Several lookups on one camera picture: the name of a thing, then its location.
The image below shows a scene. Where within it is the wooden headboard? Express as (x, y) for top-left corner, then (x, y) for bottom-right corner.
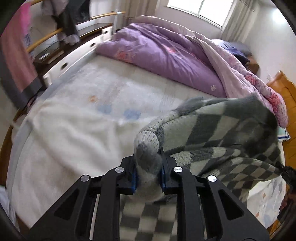
(265, 70), (296, 235)

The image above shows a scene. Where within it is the white jacket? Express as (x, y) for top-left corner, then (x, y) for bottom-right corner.
(26, 100), (148, 177)

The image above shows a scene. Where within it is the purple pink duvet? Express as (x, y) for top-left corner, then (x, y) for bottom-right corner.
(96, 16), (288, 128)

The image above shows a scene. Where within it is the grey curtain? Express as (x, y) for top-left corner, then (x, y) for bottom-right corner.
(120, 0), (159, 26)
(221, 1), (256, 42)

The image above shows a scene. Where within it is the pink grey towel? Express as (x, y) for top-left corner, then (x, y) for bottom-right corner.
(1, 3), (42, 109)

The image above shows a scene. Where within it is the wooden clothes rack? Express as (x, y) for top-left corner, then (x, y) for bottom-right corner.
(27, 1), (126, 53)

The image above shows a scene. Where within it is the right grey curtain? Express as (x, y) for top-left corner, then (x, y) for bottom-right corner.
(221, 1), (256, 42)

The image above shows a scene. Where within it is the white tv cabinet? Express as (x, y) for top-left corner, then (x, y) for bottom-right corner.
(34, 23), (113, 87)

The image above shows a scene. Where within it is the grey white checkered sweater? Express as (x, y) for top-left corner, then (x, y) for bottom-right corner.
(120, 95), (281, 240)

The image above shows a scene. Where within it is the dark hooded jacket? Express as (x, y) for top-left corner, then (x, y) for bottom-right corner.
(42, 0), (90, 46)

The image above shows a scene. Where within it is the window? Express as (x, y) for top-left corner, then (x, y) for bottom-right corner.
(168, 0), (235, 27)

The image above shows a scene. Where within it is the left grey curtain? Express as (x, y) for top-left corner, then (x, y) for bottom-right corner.
(120, 0), (159, 26)

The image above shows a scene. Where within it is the white patterned bed sheet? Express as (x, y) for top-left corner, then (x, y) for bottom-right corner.
(5, 54), (289, 230)

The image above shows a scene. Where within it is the light blue striped pillow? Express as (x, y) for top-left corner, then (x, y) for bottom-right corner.
(277, 127), (290, 142)

